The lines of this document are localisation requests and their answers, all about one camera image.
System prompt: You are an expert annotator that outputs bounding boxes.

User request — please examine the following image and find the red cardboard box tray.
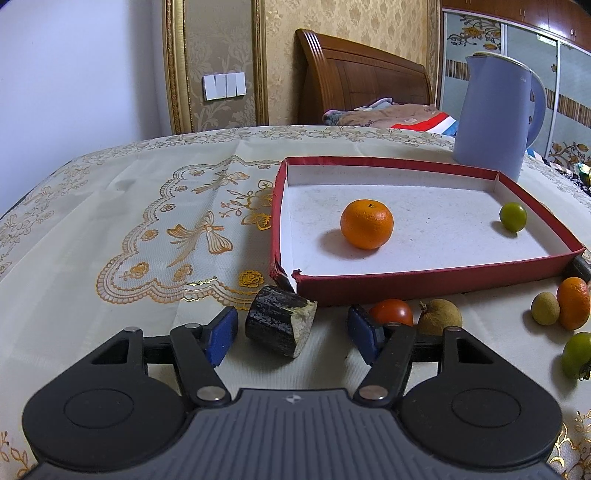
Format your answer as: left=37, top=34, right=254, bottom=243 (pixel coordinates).
left=269, top=157, right=586, bottom=308

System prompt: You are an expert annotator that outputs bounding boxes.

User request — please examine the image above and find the light blue electric kettle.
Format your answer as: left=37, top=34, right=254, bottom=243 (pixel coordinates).
left=452, top=52, right=547, bottom=183

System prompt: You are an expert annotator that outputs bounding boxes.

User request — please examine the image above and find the orange mandarin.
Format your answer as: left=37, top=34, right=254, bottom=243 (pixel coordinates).
left=556, top=277, right=591, bottom=331
left=340, top=199, right=394, bottom=250

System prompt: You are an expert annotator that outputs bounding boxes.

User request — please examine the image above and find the white wall switch panel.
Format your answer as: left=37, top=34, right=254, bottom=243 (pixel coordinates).
left=202, top=71, right=247, bottom=101

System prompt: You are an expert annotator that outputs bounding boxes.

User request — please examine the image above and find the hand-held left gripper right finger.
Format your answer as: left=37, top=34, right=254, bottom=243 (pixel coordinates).
left=347, top=305, right=497, bottom=407

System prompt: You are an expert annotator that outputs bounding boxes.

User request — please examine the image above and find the floral glass door wardrobe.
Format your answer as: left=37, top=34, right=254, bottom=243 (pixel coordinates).
left=438, top=0, right=591, bottom=168

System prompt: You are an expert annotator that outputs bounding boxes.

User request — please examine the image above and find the red white blue striped cloth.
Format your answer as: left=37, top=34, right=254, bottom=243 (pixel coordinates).
left=390, top=112, right=458, bottom=136

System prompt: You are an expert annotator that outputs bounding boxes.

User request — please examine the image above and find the red cherry tomato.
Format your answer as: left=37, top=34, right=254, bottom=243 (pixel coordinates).
left=368, top=298, right=414, bottom=328

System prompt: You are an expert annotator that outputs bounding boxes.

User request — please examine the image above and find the brown longan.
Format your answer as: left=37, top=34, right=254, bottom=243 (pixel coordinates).
left=417, top=298, right=463, bottom=336
left=531, top=292, right=561, bottom=326

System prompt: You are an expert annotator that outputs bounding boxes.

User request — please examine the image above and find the wooden bed headboard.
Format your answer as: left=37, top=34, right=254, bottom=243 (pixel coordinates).
left=295, top=28, right=435, bottom=124

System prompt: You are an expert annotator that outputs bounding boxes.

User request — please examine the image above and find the grey blue garment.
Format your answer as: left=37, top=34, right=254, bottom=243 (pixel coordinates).
left=323, top=98, right=394, bottom=125

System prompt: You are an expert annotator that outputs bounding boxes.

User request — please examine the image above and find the bundle of bedding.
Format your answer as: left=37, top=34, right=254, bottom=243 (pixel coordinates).
left=337, top=104, right=446, bottom=130

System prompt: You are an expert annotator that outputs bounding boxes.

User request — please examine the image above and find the small green fruit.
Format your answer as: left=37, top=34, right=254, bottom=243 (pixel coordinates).
left=499, top=202, right=528, bottom=234
left=561, top=332, right=591, bottom=380

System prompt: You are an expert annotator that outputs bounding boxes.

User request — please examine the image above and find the gold wall moulding frame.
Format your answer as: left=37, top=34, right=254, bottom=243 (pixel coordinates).
left=161, top=0, right=269, bottom=136

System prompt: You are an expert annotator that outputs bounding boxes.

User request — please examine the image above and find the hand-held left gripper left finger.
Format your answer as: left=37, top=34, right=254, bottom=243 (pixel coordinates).
left=88, top=305, right=239, bottom=408

